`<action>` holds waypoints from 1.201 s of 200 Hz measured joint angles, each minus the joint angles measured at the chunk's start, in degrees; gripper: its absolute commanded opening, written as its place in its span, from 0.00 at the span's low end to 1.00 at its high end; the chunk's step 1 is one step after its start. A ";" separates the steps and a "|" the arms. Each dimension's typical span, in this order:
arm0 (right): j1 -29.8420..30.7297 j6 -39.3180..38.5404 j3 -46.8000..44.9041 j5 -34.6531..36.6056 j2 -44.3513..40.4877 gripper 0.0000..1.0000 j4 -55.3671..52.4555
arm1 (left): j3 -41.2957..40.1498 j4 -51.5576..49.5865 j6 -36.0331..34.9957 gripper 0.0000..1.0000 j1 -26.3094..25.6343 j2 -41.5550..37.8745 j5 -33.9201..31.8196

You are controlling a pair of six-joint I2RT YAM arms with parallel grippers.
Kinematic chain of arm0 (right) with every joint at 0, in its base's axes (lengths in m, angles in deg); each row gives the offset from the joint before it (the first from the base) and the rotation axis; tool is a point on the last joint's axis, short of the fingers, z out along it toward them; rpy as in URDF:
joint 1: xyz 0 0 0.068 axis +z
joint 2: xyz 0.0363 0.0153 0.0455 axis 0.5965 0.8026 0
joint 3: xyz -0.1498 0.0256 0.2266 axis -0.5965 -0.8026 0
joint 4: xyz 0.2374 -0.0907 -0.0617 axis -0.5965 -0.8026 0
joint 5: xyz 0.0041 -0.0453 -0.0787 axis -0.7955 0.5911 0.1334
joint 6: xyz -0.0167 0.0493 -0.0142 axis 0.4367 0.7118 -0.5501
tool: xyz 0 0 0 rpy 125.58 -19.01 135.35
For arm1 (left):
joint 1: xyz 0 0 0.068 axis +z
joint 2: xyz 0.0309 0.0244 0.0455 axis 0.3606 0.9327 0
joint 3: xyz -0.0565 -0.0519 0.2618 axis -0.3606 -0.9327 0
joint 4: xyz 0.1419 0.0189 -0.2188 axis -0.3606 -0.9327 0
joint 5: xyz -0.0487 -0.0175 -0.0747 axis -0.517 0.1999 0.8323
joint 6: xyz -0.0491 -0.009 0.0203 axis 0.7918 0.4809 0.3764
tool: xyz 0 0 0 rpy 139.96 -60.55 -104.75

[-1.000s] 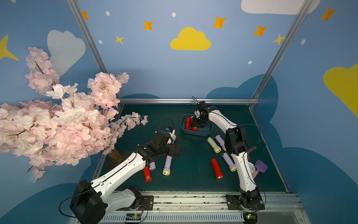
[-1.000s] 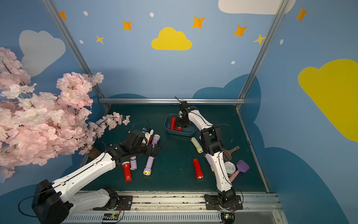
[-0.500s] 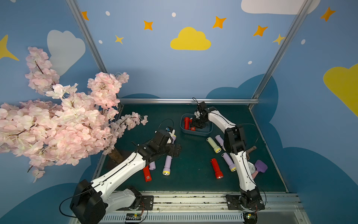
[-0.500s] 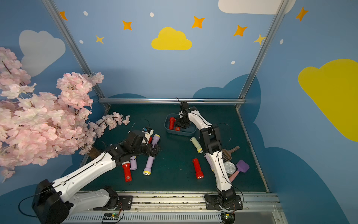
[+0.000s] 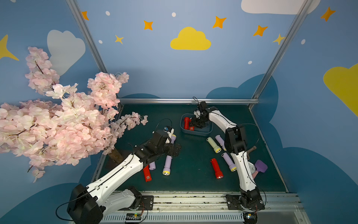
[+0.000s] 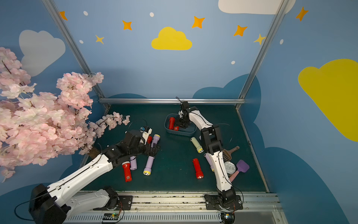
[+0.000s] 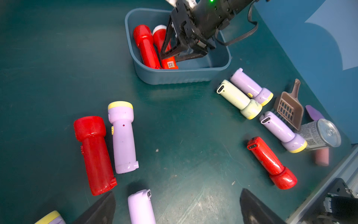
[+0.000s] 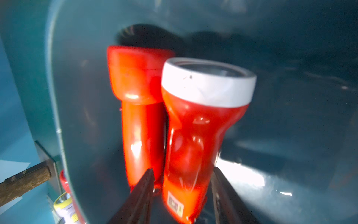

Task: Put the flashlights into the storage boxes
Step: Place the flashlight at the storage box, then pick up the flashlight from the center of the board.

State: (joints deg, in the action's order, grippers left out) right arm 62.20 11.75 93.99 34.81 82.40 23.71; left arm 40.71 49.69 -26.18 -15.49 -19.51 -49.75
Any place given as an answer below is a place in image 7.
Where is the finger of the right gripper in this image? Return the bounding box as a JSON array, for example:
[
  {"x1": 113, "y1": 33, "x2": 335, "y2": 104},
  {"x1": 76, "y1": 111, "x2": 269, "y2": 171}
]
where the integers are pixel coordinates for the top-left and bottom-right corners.
[
  {"x1": 159, "y1": 15, "x2": 182, "y2": 59},
  {"x1": 174, "y1": 48, "x2": 208, "y2": 62}
]

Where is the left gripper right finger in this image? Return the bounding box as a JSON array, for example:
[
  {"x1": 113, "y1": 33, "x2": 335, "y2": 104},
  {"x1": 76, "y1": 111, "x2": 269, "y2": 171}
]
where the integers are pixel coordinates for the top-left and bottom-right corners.
[{"x1": 240, "y1": 188, "x2": 286, "y2": 224}]

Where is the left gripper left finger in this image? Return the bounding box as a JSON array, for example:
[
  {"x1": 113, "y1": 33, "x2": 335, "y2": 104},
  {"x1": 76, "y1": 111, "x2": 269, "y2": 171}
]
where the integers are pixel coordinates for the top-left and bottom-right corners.
[{"x1": 73, "y1": 191, "x2": 116, "y2": 224}]

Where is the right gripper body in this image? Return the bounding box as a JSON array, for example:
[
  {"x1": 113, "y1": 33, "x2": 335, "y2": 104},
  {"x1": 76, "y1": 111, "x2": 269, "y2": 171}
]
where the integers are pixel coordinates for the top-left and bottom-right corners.
[{"x1": 170, "y1": 1, "x2": 258, "y2": 52}]

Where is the red white-headed flashlight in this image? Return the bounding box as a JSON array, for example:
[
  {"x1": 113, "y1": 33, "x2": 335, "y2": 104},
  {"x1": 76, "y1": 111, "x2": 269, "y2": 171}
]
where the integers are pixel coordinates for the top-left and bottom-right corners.
[{"x1": 151, "y1": 24, "x2": 179, "y2": 70}]

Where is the blue plastic storage box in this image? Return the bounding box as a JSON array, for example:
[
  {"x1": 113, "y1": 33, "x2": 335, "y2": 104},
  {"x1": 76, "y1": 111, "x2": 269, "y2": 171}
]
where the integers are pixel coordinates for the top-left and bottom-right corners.
[{"x1": 125, "y1": 8, "x2": 232, "y2": 85}]

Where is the red flashlight cluster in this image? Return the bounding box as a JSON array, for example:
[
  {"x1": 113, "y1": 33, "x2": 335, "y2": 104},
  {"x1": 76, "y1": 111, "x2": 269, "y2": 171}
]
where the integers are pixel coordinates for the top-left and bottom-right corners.
[{"x1": 133, "y1": 25, "x2": 161, "y2": 69}]

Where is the pale green flashlight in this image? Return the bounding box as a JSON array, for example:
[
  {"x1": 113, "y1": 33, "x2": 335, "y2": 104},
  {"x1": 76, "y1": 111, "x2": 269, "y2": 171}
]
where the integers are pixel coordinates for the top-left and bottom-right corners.
[{"x1": 216, "y1": 80, "x2": 263, "y2": 120}]

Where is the purple flashlight left lower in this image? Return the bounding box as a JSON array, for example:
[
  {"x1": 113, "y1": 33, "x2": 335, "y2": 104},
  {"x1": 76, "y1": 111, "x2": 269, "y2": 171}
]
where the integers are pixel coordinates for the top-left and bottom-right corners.
[{"x1": 128, "y1": 189, "x2": 156, "y2": 224}]

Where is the purple flashlight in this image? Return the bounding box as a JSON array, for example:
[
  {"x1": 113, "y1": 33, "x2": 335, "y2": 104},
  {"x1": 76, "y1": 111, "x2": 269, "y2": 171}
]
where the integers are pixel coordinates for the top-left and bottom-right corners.
[
  {"x1": 108, "y1": 101, "x2": 139, "y2": 174},
  {"x1": 35, "y1": 211, "x2": 66, "y2": 224},
  {"x1": 230, "y1": 68, "x2": 274, "y2": 106},
  {"x1": 259, "y1": 111, "x2": 308, "y2": 153},
  {"x1": 128, "y1": 189, "x2": 156, "y2": 224}
]

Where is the purple flashlight left middle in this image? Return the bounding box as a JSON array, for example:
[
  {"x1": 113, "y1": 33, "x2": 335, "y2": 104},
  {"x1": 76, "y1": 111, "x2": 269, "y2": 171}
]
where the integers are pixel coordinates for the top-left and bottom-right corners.
[{"x1": 35, "y1": 211, "x2": 66, "y2": 224}]

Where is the purple flashlight right upper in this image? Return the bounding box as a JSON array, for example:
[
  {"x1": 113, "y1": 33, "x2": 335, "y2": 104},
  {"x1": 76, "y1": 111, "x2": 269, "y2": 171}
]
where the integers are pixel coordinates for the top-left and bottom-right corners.
[{"x1": 230, "y1": 68, "x2": 274, "y2": 106}]

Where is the purple flashlight right lower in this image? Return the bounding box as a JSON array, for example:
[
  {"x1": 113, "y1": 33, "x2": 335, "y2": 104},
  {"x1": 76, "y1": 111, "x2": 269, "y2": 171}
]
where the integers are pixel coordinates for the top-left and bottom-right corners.
[{"x1": 259, "y1": 111, "x2": 308, "y2": 153}]

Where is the purple flashlight left upper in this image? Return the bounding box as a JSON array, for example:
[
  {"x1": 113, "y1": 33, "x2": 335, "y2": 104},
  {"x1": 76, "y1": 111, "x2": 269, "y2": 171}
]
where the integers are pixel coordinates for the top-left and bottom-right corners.
[{"x1": 108, "y1": 101, "x2": 139, "y2": 174}]

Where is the silver tin can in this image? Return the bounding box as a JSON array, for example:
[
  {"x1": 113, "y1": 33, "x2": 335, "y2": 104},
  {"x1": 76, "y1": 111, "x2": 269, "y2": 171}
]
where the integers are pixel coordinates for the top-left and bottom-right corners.
[{"x1": 295, "y1": 119, "x2": 341, "y2": 151}]

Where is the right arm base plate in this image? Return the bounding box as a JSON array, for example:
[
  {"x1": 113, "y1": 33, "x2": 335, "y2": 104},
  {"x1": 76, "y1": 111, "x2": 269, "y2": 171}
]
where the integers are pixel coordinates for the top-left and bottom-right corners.
[{"x1": 312, "y1": 178, "x2": 358, "y2": 224}]

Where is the purple pink-handled spatula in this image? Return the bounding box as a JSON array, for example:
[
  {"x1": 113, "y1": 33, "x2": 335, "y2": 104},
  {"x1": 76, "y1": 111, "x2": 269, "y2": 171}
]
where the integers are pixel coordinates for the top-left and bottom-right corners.
[{"x1": 305, "y1": 105, "x2": 329, "y2": 167}]

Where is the aluminium rail base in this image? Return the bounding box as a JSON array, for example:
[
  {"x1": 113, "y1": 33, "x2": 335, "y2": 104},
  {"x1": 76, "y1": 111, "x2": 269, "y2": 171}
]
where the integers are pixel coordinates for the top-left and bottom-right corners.
[{"x1": 286, "y1": 144, "x2": 358, "y2": 224}]

